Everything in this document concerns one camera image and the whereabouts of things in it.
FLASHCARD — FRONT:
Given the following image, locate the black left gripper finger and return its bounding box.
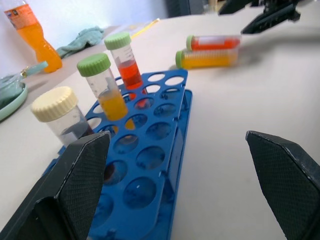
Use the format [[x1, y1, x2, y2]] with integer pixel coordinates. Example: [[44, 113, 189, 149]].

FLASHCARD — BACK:
[[0, 131, 111, 240], [245, 130, 320, 240], [240, 4, 301, 35], [217, 0, 253, 15]]

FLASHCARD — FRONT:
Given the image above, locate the green-capped tube with red liquid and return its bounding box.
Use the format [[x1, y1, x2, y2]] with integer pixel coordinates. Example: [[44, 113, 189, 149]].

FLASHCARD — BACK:
[[103, 32, 149, 110], [185, 34, 243, 51]]

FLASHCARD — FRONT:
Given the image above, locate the green-capped tube with yellow liquid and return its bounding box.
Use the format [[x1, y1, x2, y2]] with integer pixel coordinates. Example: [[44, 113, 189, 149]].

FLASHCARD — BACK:
[[175, 47, 240, 70], [76, 52, 136, 131]]

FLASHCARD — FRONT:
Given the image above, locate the blue plastic test tube rack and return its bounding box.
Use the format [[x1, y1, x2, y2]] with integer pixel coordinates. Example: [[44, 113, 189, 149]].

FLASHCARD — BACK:
[[41, 69, 194, 240]]

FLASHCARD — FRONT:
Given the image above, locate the cream-capped tube with dark liquid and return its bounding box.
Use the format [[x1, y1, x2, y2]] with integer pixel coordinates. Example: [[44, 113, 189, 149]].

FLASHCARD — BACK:
[[30, 86, 95, 147]]

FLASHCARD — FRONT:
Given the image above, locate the dark background furniture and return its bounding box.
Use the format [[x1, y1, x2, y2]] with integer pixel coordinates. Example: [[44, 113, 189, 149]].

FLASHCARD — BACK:
[[166, 0, 208, 18]]

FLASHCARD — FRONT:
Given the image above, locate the yellow stick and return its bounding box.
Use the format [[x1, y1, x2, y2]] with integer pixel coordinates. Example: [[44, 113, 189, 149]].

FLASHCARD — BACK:
[[129, 17, 161, 40]]

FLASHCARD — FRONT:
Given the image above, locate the mint green plate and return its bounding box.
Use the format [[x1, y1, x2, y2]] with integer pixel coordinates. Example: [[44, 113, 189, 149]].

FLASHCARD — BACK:
[[0, 77, 29, 122]]

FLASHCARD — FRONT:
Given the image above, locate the orange soda bottle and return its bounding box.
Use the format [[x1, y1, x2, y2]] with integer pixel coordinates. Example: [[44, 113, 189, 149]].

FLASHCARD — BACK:
[[3, 0, 63, 74]]

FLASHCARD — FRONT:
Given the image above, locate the teal strap with gold clasp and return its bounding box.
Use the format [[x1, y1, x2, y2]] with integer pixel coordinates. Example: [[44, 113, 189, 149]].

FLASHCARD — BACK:
[[19, 60, 49, 78]]

